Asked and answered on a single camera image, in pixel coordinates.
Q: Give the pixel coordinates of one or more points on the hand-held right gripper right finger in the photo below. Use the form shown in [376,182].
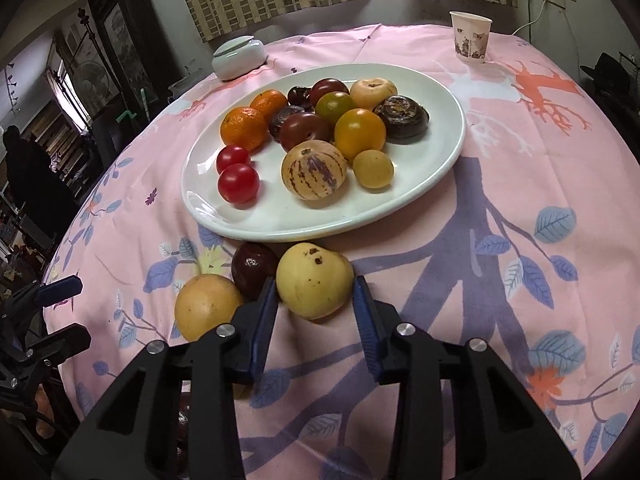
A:
[367,330]

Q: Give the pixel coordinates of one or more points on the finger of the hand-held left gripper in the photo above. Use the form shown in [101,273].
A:
[62,289]
[55,345]

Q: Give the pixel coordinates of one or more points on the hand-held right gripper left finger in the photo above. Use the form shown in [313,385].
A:
[262,330]

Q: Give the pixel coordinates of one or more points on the spotted yellow pear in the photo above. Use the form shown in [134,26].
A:
[315,280]

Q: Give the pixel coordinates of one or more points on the red tomato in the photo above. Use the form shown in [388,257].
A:
[238,183]
[231,156]

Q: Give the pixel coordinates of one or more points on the small yellow round fruit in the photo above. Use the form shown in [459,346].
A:
[372,168]

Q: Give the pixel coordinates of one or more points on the white oval plate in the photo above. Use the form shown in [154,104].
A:
[400,170]

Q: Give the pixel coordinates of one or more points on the striped pepino melon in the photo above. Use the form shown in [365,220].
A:
[314,170]

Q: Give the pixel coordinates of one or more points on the orange yellow tomato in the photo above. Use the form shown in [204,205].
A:
[360,135]

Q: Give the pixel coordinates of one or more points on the mandarin orange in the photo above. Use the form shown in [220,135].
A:
[244,129]
[269,102]

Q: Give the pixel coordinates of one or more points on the large dark red plum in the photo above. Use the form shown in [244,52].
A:
[305,132]

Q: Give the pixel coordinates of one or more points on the dark brown mangosteen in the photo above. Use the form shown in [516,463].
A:
[402,117]

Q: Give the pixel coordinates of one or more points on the yellow green tomato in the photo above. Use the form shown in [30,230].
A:
[334,107]

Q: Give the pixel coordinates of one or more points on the small dark plum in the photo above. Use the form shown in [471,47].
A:
[252,265]
[298,95]

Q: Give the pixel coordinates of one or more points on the large yellow round fruit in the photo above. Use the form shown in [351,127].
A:
[207,307]

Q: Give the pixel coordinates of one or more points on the shiny dark red plum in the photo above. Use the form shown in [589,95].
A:
[182,412]

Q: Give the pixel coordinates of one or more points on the dark hanging cloth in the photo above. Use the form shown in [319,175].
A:
[25,170]

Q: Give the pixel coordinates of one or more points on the pink floral tablecloth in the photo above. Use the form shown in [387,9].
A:
[500,310]

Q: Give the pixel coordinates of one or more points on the wooden bookshelf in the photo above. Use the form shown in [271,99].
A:
[60,135]

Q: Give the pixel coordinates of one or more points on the dark purple dented fruit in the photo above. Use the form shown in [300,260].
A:
[280,121]

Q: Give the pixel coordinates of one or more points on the standing fan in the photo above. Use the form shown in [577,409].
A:
[92,80]

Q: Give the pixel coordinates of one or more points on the pale yellow round fruit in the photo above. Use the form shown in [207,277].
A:
[372,91]

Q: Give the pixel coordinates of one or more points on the pale green lidded ceramic jar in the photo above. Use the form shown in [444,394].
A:
[237,60]

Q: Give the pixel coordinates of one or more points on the printed paper cup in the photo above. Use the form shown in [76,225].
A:
[470,37]

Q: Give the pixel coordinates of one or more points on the black hat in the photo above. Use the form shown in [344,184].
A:
[605,72]

